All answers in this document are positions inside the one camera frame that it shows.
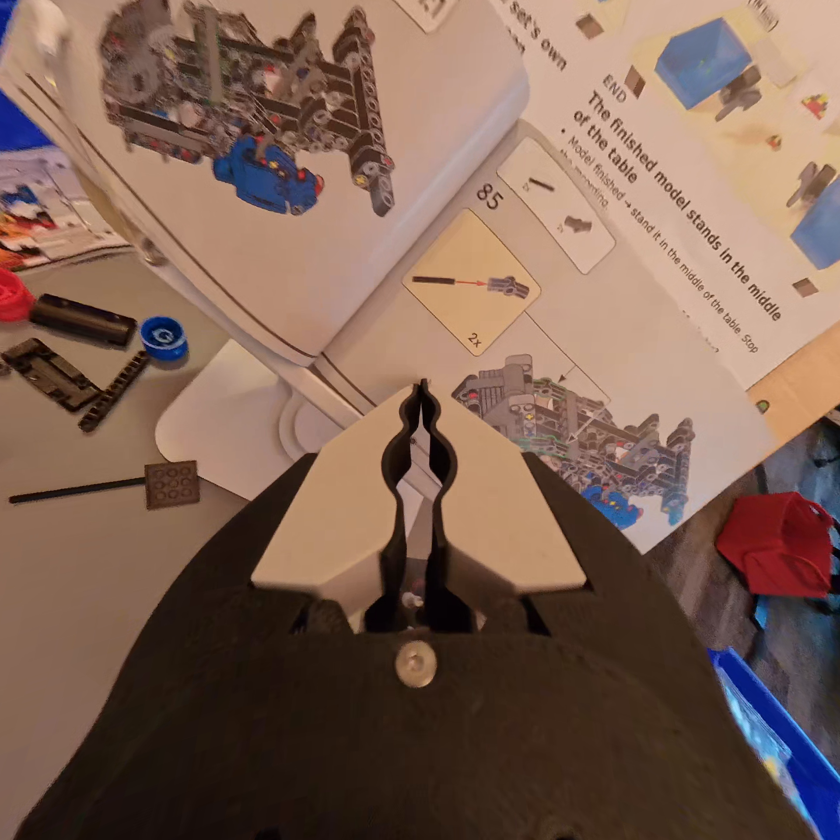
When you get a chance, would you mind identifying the black grid plate on axle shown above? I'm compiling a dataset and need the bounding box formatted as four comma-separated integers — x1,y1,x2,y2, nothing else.
8,459,201,511

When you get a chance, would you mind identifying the grey desk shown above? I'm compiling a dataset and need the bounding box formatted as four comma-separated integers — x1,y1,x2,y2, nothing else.
0,252,277,821

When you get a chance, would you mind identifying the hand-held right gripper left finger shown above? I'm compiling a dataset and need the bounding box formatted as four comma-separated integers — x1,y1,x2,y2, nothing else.
251,382,422,616

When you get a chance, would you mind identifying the blue storage bin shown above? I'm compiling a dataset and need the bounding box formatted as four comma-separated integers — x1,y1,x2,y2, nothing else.
707,646,840,840
0,0,56,153

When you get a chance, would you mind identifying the blue wheel rim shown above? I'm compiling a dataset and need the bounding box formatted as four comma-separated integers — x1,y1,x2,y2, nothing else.
140,315,190,362

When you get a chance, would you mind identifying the printed sticker sheet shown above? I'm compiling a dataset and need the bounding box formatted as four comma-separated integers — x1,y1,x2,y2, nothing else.
0,147,132,271

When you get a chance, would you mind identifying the long black beam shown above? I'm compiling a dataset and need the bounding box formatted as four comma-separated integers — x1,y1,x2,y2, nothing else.
78,350,151,434

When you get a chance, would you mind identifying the printed task instruction sheet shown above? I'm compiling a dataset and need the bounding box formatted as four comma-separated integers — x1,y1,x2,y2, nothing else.
489,0,840,392

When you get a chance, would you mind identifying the black beam frame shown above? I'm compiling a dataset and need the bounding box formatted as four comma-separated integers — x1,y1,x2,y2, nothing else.
0,337,104,414

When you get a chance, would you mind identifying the white book stand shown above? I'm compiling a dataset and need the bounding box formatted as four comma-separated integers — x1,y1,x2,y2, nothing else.
156,325,840,503

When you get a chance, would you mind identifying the instruction booklet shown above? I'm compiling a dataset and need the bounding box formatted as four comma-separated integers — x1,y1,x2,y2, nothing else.
0,0,778,555

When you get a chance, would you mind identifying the red wheel rim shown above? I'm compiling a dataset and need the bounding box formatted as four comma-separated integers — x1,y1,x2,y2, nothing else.
0,268,37,324

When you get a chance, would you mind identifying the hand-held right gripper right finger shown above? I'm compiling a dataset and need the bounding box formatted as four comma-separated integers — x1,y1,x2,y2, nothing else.
423,379,588,619

